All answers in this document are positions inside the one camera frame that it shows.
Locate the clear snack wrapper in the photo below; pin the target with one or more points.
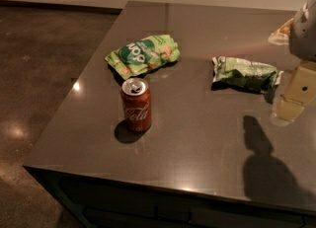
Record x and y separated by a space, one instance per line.
281 35

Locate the dark table cabinet base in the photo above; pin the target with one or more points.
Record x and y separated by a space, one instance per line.
100 203

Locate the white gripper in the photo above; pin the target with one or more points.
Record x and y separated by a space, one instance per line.
304 35

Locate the red coke can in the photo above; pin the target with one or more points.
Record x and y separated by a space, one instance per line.
136 101

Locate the crumpled green chip bag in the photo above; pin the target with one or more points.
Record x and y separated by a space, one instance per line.
250 75

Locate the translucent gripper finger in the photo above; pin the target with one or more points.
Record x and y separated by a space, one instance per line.
282 84

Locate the green chip bag with logo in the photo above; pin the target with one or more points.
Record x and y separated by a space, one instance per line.
143 56

